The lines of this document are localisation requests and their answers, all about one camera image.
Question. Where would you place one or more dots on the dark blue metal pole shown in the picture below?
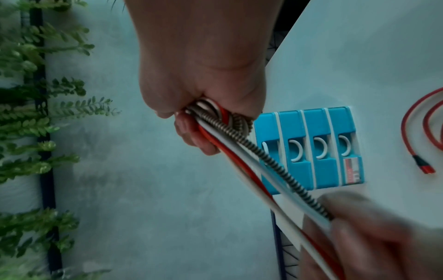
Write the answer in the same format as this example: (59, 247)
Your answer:
(47, 186)

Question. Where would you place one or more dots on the green fern plant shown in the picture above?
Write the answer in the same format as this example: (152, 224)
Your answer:
(27, 120)

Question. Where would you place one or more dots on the person's left hand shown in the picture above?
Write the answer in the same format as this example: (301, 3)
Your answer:
(387, 246)

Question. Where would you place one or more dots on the person's right hand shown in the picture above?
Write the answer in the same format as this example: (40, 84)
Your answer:
(200, 54)

